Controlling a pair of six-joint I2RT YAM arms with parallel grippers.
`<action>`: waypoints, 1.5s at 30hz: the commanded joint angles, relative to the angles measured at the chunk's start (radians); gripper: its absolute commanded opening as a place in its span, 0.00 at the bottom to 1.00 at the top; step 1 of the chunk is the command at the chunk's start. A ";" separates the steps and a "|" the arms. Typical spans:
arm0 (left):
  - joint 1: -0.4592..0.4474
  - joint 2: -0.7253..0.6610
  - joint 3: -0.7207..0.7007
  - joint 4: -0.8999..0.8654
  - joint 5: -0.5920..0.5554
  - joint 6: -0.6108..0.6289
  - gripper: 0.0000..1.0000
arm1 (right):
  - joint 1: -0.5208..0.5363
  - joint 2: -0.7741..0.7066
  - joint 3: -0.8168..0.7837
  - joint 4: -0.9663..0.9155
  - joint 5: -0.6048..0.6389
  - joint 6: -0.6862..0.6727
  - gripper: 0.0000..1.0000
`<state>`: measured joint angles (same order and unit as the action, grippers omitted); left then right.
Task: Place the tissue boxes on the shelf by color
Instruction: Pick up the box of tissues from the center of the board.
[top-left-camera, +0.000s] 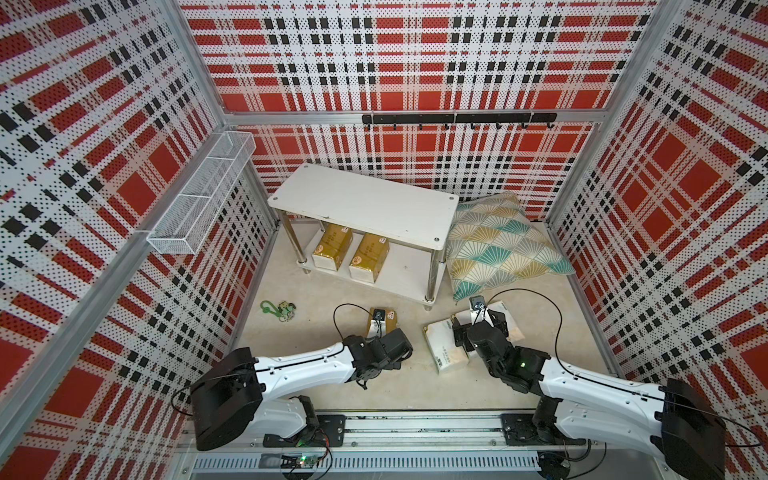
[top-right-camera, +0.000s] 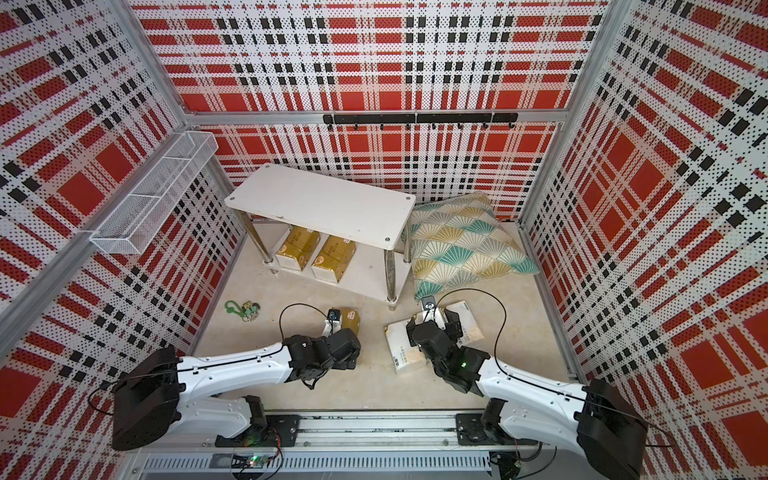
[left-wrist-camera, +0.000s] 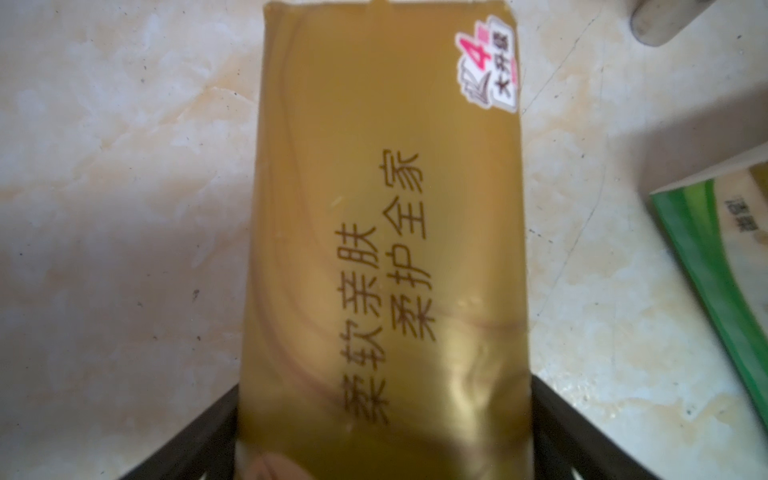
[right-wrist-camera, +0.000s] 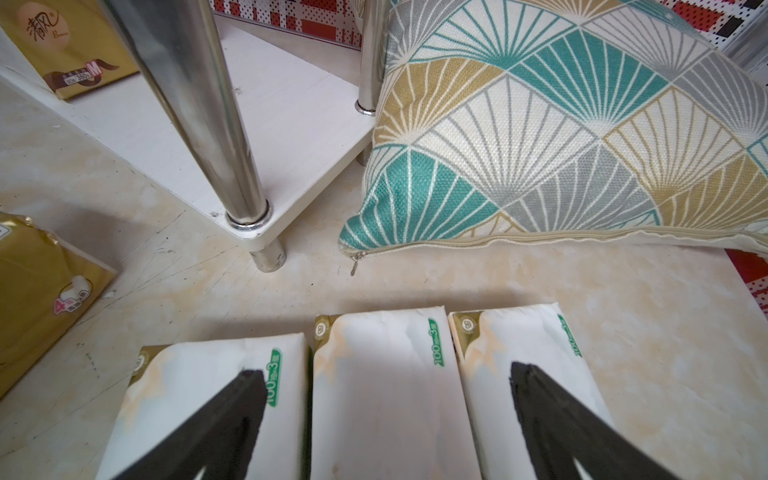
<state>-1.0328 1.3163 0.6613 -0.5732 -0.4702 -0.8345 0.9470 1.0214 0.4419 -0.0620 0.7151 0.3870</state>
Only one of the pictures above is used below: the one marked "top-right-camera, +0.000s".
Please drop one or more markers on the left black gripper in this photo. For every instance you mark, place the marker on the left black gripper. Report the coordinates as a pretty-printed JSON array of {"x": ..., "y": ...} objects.
[{"x": 350, "y": 362}]

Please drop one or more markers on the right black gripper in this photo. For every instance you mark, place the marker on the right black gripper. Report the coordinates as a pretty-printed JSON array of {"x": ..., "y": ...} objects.
[{"x": 453, "y": 327}]

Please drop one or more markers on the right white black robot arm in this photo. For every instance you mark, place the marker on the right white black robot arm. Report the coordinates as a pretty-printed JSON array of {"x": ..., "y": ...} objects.
[{"x": 591, "y": 420}]

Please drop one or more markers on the green gold patterned cushion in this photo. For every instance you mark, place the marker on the green gold patterned cushion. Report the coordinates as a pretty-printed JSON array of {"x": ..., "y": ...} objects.
[{"x": 457, "y": 242}]

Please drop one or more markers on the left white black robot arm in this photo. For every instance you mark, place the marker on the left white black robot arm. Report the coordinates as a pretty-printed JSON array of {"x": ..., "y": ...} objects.
[{"x": 167, "y": 395}]

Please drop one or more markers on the white wire mesh basket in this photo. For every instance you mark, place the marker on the white wire mesh basket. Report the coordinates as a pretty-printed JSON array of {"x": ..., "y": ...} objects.
[{"x": 133, "y": 224}]

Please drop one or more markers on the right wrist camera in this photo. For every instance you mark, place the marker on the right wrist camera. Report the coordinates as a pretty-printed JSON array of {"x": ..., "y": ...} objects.
[{"x": 428, "y": 303}]

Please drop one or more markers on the gold tissue pack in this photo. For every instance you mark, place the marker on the gold tissue pack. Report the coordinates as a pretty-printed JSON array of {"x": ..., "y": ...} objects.
[
  {"x": 350, "y": 319},
  {"x": 333, "y": 259},
  {"x": 296, "y": 250}
]

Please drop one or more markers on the green figure keychain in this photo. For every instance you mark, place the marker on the green figure keychain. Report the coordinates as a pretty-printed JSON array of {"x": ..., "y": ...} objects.
[{"x": 247, "y": 311}]

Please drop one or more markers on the white two-tier shelf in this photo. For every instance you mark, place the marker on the white two-tier shelf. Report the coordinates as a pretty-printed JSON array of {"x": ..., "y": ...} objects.
[{"x": 276, "y": 198}]

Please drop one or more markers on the black wall hook rail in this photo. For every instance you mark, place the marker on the black wall hook rail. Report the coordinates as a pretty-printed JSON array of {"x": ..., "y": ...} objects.
[{"x": 357, "y": 120}]

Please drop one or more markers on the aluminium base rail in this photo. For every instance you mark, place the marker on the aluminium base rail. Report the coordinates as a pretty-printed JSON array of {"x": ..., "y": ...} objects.
[{"x": 335, "y": 444}]

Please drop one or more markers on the green circuit board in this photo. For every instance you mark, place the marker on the green circuit board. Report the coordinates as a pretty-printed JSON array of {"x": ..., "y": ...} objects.
[{"x": 254, "y": 461}]

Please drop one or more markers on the white tissue pack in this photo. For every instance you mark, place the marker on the white tissue pack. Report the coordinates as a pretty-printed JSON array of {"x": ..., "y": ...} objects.
[
  {"x": 472, "y": 335},
  {"x": 432, "y": 315},
  {"x": 406, "y": 358}
]

